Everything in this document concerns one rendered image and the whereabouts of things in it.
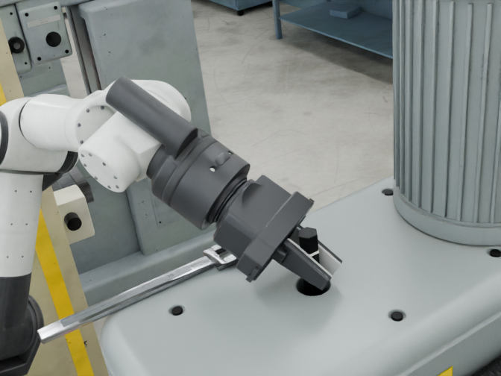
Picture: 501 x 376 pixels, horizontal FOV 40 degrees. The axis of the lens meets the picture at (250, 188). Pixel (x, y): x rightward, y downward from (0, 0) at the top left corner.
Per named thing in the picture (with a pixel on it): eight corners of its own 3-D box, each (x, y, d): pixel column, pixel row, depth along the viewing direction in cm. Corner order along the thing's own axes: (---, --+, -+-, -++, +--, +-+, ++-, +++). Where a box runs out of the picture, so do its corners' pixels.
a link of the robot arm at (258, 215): (292, 236, 81) (212, 177, 82) (327, 183, 74) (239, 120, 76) (238, 303, 72) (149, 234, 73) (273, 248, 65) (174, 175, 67)
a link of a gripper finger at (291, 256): (322, 289, 72) (274, 254, 73) (335, 272, 70) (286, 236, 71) (316, 298, 71) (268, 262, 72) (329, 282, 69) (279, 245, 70)
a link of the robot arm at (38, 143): (130, 102, 86) (53, 97, 100) (56, 91, 79) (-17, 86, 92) (121, 186, 87) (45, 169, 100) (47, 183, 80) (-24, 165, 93)
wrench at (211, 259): (45, 351, 70) (43, 345, 69) (34, 330, 73) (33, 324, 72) (250, 257, 79) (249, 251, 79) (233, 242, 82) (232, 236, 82)
